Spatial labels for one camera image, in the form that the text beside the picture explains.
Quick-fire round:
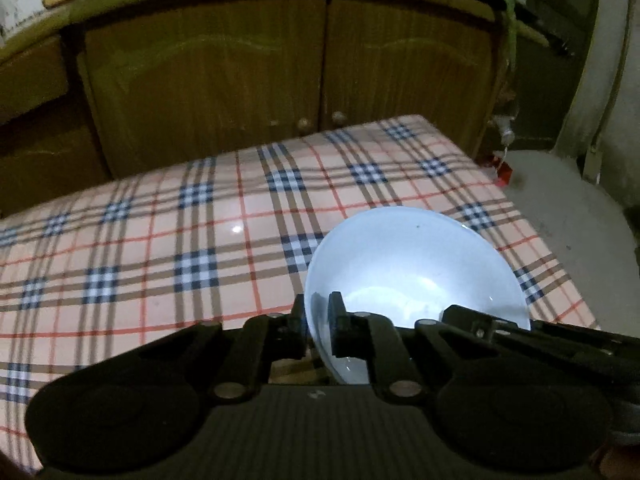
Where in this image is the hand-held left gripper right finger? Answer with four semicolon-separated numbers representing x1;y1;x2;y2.
327;291;496;404

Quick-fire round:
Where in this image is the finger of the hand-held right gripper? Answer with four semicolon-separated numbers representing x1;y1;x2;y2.
439;304;534;342

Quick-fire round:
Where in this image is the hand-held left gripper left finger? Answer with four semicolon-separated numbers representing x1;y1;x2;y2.
136;294;313;403

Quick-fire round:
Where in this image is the wide white bowl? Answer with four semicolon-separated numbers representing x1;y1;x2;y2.
304;207;531;386

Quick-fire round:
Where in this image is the plaid tablecloth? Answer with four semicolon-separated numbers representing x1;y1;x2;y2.
0;114;602;476

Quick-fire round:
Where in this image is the dark green door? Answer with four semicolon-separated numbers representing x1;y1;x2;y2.
515;0;602;152

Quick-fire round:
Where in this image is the wooden kitchen cabinet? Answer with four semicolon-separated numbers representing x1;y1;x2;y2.
0;0;517;221

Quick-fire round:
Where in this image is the green cloth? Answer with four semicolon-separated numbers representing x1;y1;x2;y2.
400;0;522;67

